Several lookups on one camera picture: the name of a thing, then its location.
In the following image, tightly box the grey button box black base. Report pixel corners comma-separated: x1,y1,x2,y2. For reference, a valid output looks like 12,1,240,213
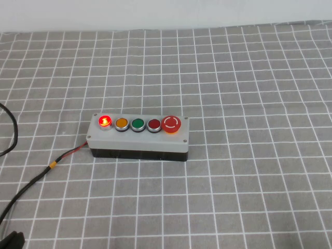
86,113,190,162

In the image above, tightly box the red emergency stop mushroom button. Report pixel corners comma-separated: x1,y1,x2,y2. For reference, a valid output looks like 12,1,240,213
161,115,181,134

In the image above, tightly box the dark red push button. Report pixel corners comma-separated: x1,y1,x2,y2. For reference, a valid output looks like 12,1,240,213
146,118,162,134

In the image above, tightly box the green push button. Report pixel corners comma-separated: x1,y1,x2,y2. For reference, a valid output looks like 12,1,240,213
130,118,146,133

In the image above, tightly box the yellow push button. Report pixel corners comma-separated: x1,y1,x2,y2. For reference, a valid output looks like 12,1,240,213
114,117,130,133

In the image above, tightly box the red dome indicator light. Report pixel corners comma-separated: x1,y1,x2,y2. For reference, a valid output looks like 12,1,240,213
98,115,113,132

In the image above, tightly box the grey white-checked tablecloth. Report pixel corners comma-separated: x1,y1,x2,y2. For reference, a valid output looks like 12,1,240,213
0,20,332,249

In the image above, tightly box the red black power wire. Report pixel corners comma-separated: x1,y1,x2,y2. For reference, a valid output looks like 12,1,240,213
0,142,89,227

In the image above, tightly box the thick black looped cable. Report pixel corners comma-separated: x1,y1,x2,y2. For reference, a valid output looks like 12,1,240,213
0,103,19,157

